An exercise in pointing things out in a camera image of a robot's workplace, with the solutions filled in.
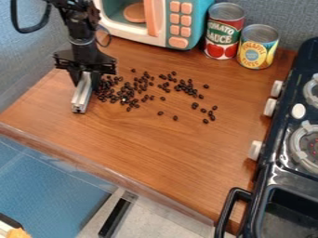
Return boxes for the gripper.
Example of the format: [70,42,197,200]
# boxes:
[52,46,118,93]

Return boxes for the silver metal bar tool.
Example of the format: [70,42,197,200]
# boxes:
[69,71,95,114]

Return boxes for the pile of black bits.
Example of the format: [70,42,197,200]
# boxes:
[93,68,219,126]

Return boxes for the toy microwave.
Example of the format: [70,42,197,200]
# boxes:
[91,0,217,51]

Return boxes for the red tomato can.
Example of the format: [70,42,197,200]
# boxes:
[201,2,247,61]

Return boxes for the yellow pineapple can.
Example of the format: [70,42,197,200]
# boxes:
[235,23,281,71]

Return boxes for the toy stove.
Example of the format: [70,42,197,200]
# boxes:
[213,36,318,238]

